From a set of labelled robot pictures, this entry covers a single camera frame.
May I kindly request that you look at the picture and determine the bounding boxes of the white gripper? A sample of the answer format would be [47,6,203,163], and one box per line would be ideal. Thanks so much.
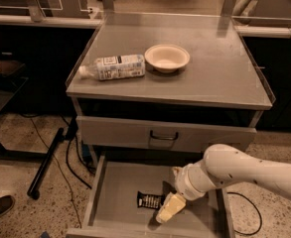
[155,162,207,224]

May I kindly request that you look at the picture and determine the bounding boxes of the black rxbar chocolate wrapper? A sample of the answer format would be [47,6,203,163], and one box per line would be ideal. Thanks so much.
[137,191,165,209]

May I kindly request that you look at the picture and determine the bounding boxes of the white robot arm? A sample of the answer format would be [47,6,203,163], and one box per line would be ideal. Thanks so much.
[156,144,291,224]

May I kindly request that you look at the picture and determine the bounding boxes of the grey top drawer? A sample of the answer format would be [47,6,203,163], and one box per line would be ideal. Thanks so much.
[76,116,256,153]

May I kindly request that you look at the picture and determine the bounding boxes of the open grey middle drawer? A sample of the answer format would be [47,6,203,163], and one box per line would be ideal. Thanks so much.
[67,156,235,238]

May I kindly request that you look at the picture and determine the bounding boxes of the grey drawer cabinet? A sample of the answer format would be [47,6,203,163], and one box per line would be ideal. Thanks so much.
[67,13,274,160]

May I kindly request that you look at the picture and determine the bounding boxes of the clear plastic water bottle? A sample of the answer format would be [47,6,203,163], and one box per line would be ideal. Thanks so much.
[77,55,145,81]

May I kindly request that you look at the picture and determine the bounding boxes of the white paper bowl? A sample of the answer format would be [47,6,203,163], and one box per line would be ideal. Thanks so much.
[144,45,190,73]

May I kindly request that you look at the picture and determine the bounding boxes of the black metal stand leg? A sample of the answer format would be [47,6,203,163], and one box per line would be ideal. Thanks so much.
[27,128,64,200]

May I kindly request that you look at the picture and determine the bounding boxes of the dark side table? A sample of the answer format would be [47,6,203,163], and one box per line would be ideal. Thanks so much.
[0,54,27,112]

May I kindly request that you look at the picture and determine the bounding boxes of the black drawer handle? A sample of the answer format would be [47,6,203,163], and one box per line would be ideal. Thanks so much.
[149,130,179,141]

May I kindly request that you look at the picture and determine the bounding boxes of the black floor cable right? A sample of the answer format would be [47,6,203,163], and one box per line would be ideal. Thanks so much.
[226,190,263,236]

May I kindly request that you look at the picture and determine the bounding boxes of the black floor cable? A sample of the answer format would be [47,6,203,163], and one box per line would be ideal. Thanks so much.
[19,112,97,230]
[226,190,263,236]

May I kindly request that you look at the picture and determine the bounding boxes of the black floor cable left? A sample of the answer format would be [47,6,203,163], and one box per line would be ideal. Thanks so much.
[19,112,97,230]

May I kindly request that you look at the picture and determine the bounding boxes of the white horizontal rail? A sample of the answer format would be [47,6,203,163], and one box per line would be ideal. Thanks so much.
[0,15,102,29]

